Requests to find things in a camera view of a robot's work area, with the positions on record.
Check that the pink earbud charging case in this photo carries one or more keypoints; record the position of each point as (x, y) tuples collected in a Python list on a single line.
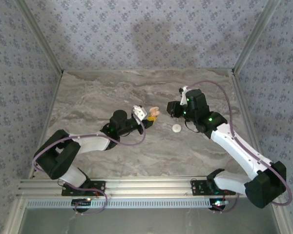
[(154, 111)]

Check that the white round charging case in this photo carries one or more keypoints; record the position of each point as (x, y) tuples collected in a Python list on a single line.
[(176, 127)]

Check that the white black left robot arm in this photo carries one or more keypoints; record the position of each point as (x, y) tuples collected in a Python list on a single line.
[(92, 145)]

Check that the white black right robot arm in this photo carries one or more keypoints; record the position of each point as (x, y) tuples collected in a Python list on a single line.
[(234, 148)]

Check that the black controller board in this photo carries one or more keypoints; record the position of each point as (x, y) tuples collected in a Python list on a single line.
[(80, 201), (217, 204)]

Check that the grey metal sheet panel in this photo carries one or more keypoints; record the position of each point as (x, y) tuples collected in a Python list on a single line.
[(149, 223)]

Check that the aluminium table edge rail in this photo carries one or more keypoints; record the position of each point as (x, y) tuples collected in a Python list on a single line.
[(245, 114), (48, 117)]

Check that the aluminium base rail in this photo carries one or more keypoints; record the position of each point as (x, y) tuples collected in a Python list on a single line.
[(149, 187)]

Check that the aluminium corner post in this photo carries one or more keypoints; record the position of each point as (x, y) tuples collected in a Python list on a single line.
[(256, 34), (39, 39)]

